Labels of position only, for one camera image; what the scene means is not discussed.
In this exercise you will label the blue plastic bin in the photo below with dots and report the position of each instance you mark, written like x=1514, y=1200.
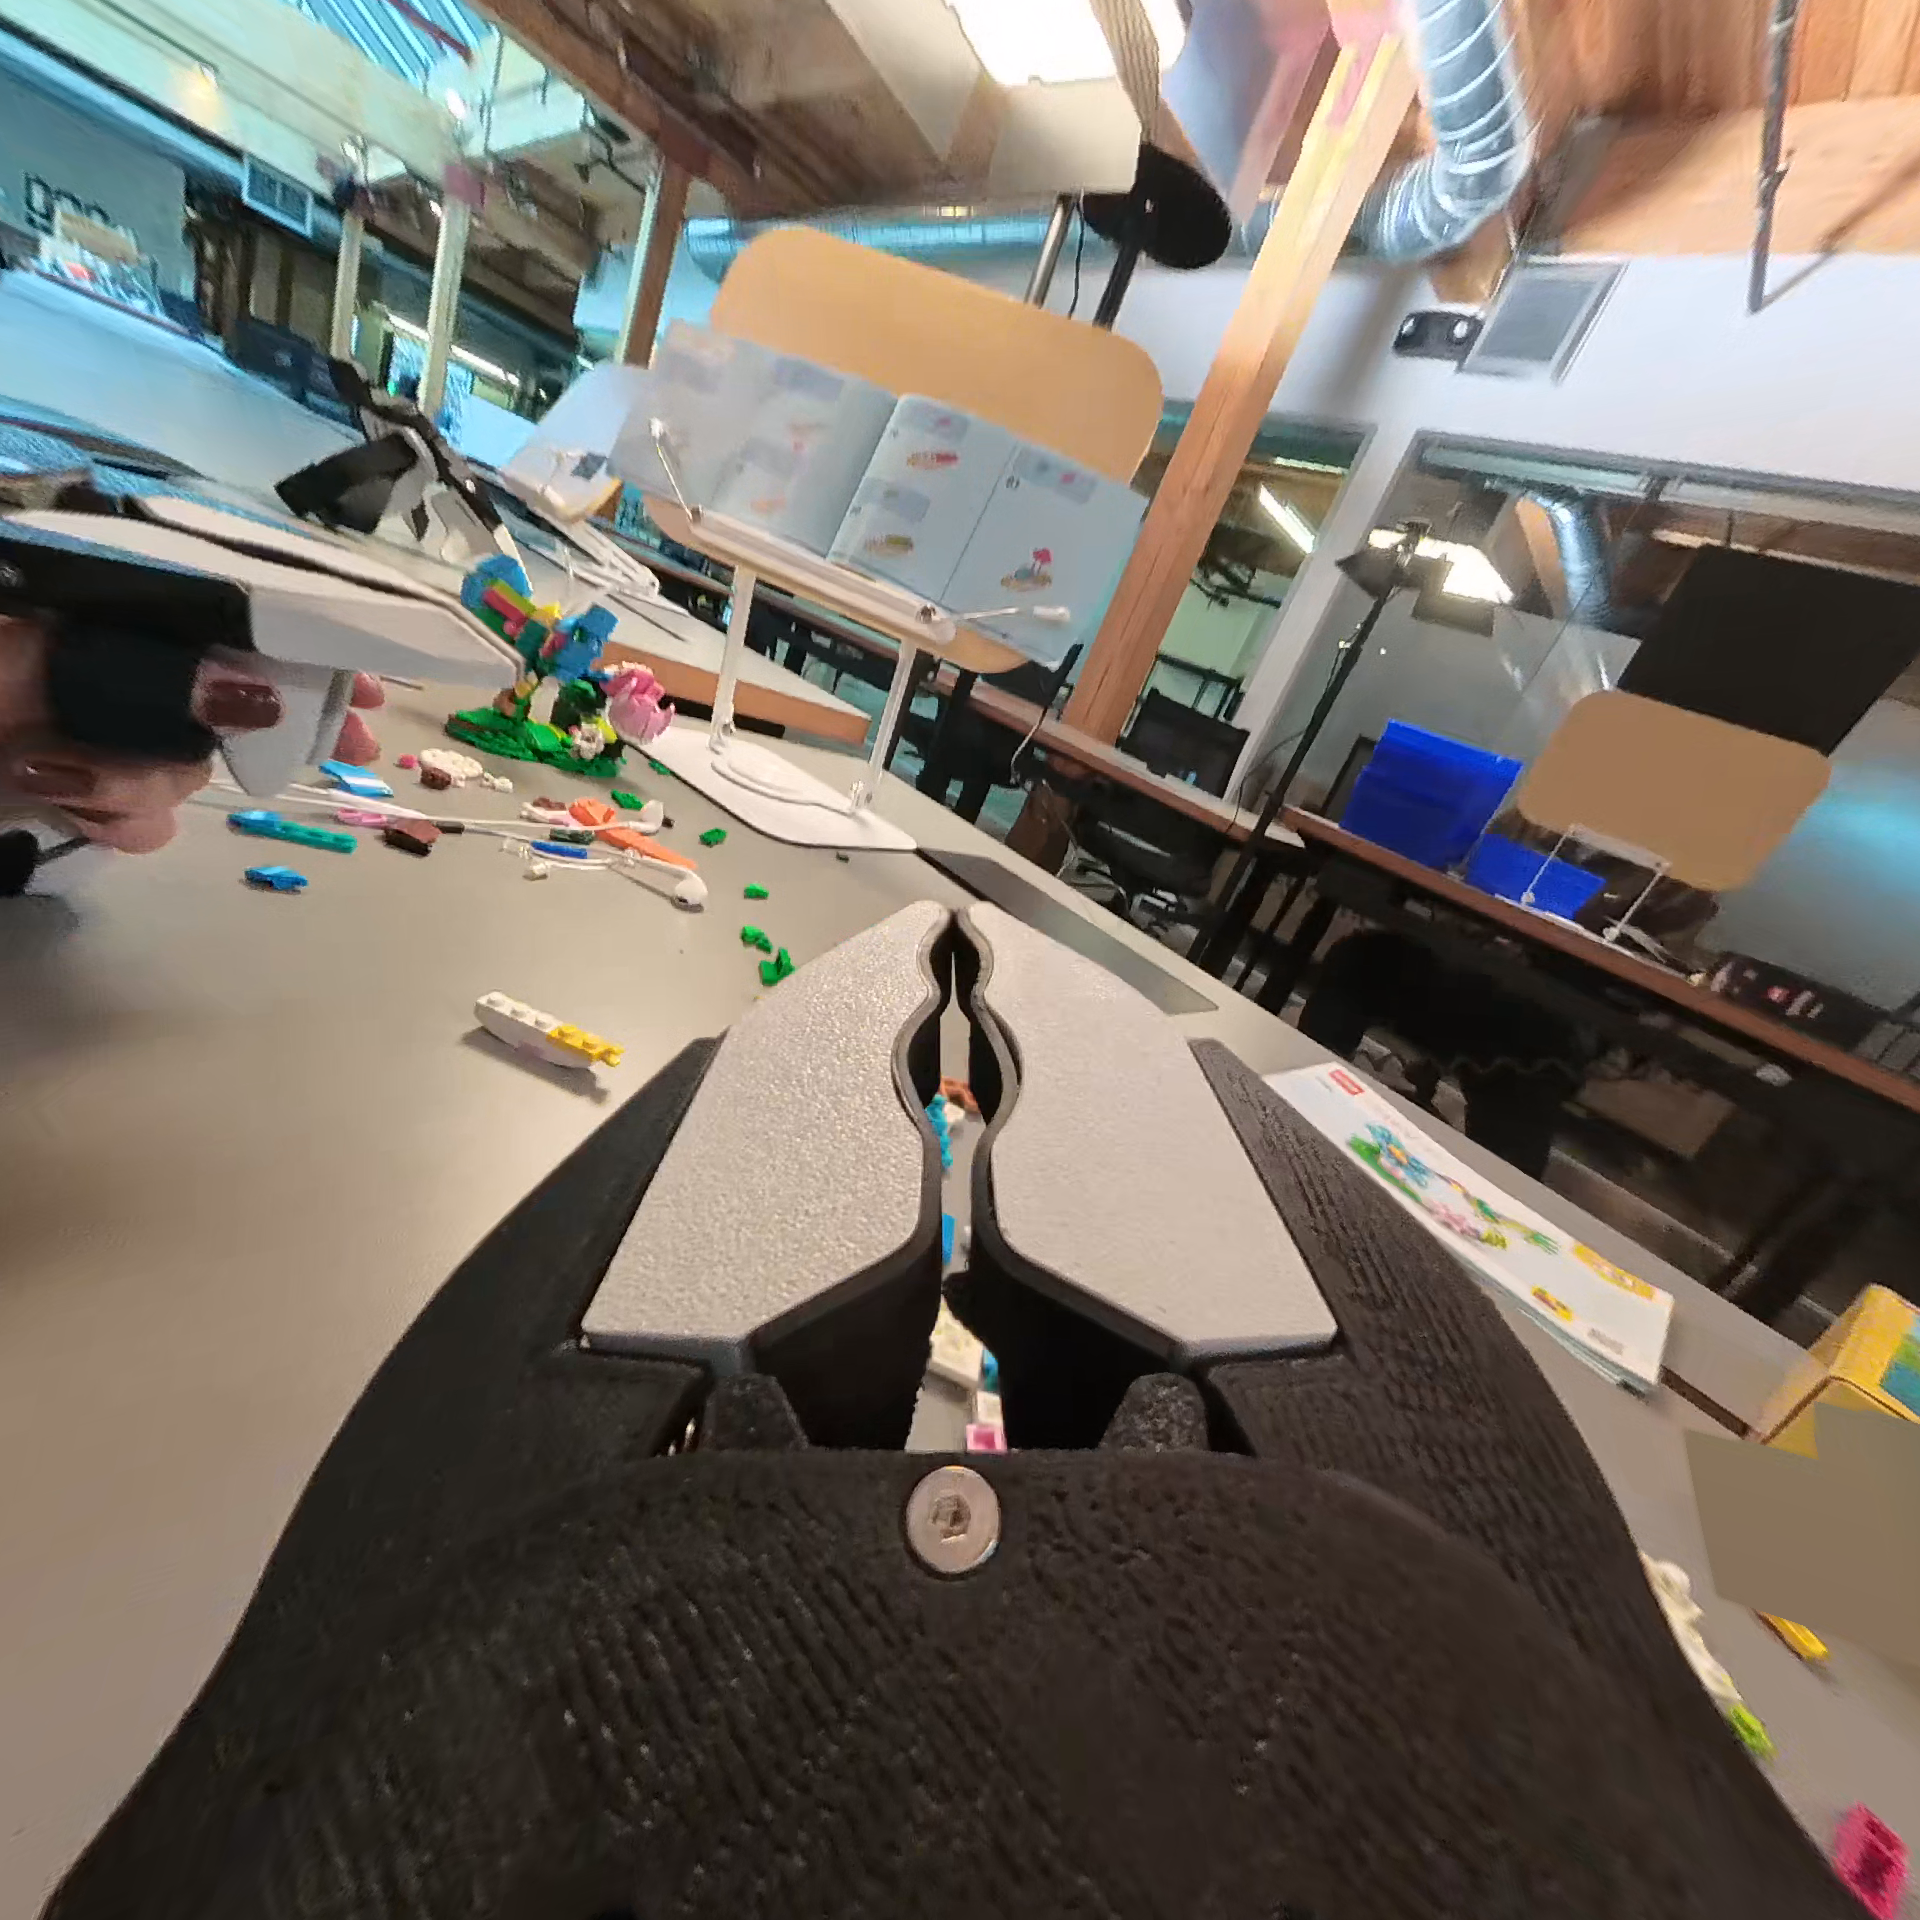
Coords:
x=1531, y=879

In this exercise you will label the yellow cardboard box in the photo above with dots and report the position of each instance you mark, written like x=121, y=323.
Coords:
x=1862, y=1366

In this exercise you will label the long teal lego piece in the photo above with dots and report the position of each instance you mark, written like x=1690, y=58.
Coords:
x=294, y=831

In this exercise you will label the clear acrylic book stand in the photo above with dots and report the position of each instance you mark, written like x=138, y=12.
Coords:
x=797, y=779

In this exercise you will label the studio light on tripod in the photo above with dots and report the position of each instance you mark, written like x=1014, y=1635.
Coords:
x=1418, y=578

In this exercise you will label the silver ventilation duct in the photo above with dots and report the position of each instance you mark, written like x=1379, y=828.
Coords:
x=1463, y=136

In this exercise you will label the person's left hand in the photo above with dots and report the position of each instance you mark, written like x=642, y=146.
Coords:
x=107, y=802

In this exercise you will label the colourful lego flower build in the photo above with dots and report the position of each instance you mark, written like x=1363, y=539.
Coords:
x=557, y=704

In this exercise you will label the clear plastic bag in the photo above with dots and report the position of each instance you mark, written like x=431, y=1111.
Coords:
x=579, y=442

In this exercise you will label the black screen panel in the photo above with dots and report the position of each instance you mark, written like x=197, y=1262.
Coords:
x=1786, y=646

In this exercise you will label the blue and white lego piece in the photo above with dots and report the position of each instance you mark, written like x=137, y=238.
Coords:
x=358, y=777

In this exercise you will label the small blue lego piece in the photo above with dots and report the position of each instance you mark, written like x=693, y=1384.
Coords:
x=278, y=879

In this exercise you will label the open instruction booklet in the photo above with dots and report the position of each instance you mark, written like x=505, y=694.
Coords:
x=932, y=494

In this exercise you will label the white earphones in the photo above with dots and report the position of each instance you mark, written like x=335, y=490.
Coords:
x=682, y=887

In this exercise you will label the long wooden table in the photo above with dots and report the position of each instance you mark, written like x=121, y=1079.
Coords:
x=1724, y=984

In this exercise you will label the stack of blue plastic bins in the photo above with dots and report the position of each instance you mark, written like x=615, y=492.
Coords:
x=1426, y=786

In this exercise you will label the small clear acrylic stand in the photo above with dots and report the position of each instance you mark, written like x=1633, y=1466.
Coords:
x=1606, y=886

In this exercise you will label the long orange lego piece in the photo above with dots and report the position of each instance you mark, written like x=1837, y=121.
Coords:
x=638, y=832

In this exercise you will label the wooden support post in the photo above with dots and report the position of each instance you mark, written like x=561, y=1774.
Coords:
x=1231, y=451

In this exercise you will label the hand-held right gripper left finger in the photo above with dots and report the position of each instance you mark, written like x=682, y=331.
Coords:
x=781, y=1171

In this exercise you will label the white and yellow lego assembly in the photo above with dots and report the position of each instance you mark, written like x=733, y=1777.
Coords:
x=548, y=1032

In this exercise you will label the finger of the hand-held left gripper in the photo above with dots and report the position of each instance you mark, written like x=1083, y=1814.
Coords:
x=226, y=558
x=390, y=642

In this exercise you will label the closed lego instruction booklet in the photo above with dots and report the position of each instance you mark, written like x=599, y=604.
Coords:
x=1477, y=1224

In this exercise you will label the brown lego piece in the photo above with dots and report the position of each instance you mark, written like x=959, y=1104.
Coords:
x=411, y=834

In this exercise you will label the wooden edged table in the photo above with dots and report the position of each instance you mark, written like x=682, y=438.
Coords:
x=751, y=682

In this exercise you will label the black office chair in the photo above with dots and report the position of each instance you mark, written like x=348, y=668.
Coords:
x=1426, y=1036

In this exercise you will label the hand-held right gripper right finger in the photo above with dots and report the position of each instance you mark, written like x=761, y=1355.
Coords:
x=1142, y=1184

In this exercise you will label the black and white device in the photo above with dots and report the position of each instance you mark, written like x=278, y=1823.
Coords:
x=390, y=480

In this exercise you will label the black round object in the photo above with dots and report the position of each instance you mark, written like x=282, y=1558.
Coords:
x=1162, y=201

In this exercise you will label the white air vent grille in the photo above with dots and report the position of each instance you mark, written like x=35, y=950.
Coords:
x=1542, y=316

